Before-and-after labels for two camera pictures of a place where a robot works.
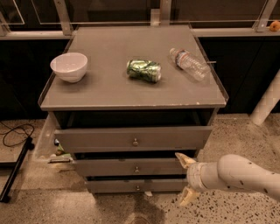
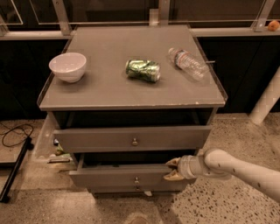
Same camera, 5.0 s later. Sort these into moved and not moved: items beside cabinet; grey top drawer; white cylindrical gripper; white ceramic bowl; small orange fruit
Moved: white cylindrical gripper
Not moved: white ceramic bowl; items beside cabinet; grey top drawer; small orange fruit
